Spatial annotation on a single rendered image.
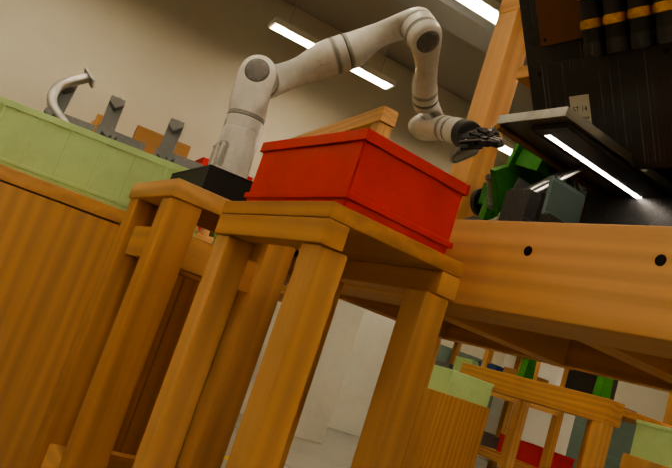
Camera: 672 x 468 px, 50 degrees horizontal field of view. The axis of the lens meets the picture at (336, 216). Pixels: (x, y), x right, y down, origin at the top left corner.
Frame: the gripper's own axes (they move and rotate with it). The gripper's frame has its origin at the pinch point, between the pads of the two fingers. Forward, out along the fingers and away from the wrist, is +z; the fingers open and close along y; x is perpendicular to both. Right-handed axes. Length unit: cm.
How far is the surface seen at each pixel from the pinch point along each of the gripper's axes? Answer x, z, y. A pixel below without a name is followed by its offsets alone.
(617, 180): -0.7, 40.8, -3.0
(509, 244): -7, 54, -40
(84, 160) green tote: -18, -55, -89
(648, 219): 8.4, 44.3, 0.6
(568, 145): -12.4, 41.3, -14.5
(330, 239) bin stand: -22, 57, -70
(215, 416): 29, 8, -87
